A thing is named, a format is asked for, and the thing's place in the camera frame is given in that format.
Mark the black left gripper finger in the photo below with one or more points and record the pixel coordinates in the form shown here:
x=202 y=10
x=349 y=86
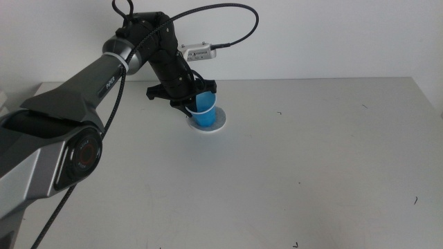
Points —
x=180 y=108
x=193 y=103

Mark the blue plastic cup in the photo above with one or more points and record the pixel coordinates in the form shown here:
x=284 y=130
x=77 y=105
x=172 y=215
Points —
x=206 y=112

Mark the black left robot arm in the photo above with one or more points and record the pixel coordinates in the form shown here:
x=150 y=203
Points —
x=65 y=100

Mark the round grey cup mat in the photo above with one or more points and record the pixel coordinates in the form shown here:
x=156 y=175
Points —
x=220 y=121

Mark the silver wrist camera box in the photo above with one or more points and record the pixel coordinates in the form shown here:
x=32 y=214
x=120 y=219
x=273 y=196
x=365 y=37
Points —
x=199 y=52

